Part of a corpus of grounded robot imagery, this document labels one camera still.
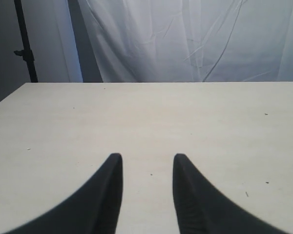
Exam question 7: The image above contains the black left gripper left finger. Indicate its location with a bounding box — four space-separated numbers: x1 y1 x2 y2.
10 153 123 234

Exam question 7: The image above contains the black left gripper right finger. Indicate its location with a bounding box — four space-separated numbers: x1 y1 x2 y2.
173 154 293 234

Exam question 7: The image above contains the black tripod stand pole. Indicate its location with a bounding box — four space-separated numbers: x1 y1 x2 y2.
14 0 38 83

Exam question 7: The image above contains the white backdrop curtain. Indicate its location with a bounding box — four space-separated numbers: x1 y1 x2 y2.
59 0 293 83

